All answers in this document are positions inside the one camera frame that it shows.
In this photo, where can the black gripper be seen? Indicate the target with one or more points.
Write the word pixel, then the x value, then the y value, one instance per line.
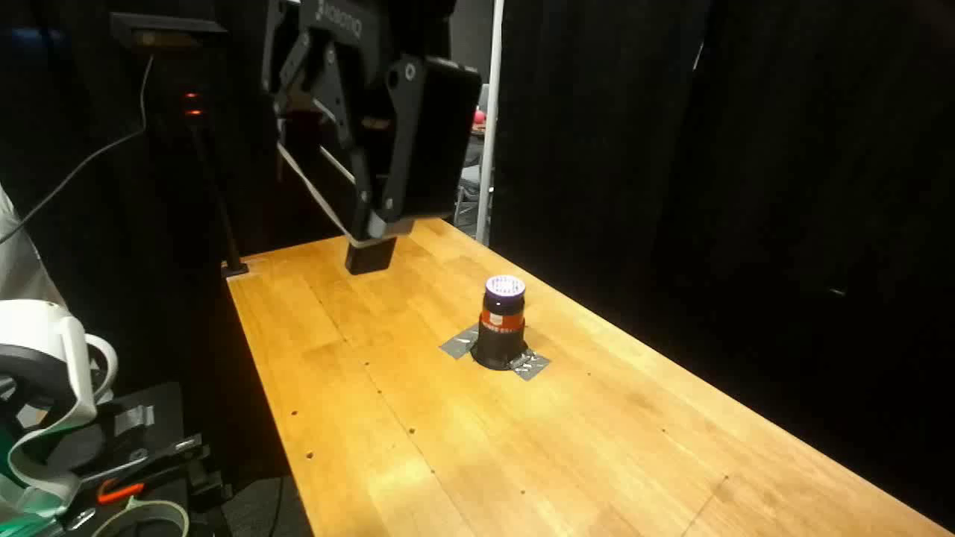
pixel 343 20

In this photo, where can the brown cup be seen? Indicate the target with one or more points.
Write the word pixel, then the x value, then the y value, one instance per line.
pixel 500 343

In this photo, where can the white vertical pole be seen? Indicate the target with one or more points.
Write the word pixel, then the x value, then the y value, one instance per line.
pixel 491 120

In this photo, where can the grey tape piece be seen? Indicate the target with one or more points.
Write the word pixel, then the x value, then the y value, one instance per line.
pixel 460 343
pixel 530 366

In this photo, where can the black equipment case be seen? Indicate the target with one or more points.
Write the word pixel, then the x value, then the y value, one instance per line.
pixel 149 449

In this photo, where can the white machine housing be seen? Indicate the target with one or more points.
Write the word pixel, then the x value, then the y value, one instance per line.
pixel 40 346

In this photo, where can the black camera tripod stand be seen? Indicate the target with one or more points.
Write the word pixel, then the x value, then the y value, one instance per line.
pixel 203 150

